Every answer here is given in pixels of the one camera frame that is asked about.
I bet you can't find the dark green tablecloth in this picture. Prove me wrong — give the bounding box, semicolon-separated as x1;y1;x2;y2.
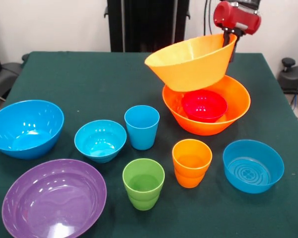
0;51;298;238

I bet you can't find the small cyan bowl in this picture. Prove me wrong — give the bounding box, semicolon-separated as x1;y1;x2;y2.
74;119;128;164

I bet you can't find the large orange bowl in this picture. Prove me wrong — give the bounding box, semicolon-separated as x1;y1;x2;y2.
162;75;252;136
144;34;238;92

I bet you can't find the orange cup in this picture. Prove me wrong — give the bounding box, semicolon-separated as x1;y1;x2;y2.
171;138;213;188

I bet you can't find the small magenta bowl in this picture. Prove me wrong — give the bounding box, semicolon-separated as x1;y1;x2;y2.
181;89;228;123

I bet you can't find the blue cup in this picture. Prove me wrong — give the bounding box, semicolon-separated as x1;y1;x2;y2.
124;105;160;151

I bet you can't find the green cup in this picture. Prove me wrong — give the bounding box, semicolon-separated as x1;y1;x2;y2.
122;158;165;211

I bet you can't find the large blue bowl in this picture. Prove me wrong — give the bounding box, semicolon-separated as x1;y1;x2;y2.
0;99;65;160

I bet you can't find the large purple bowl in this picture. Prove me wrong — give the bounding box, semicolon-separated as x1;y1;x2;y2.
1;159;108;238

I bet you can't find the blue ribbed-bottom bowl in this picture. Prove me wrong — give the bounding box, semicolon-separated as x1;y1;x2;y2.
222;139;285;194

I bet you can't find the black pedestal foot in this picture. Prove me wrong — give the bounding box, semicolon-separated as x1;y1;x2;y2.
277;57;298;94
0;53;30;100

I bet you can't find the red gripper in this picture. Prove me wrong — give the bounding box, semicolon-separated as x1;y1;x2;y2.
213;0;262;62

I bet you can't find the black wall cable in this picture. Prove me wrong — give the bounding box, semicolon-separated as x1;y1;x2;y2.
203;0;209;38
208;0;214;35

